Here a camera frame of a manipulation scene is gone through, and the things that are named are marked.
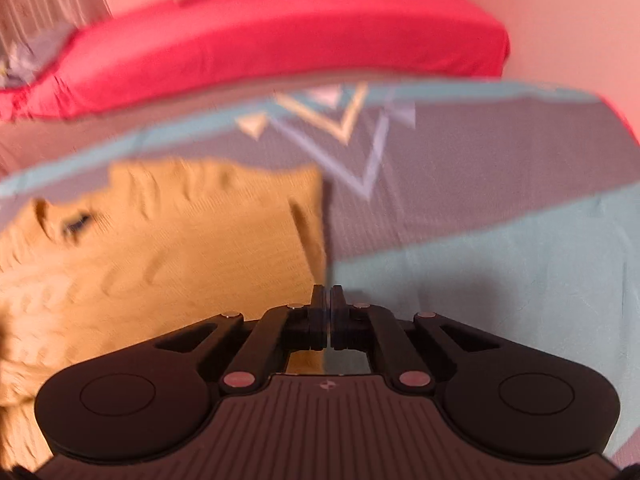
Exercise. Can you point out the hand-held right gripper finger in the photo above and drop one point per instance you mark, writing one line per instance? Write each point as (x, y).
(336, 312)
(324, 312)

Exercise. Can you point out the striped blue grey bed sheet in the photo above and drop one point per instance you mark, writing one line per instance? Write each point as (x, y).
(475, 240)

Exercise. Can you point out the bed with red sheet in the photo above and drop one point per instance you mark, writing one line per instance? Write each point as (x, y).
(275, 35)

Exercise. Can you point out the crumpled blue grey cloth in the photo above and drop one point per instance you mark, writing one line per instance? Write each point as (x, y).
(35, 57)

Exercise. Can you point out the pale curtain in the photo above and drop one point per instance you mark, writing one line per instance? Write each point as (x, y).
(50, 10)

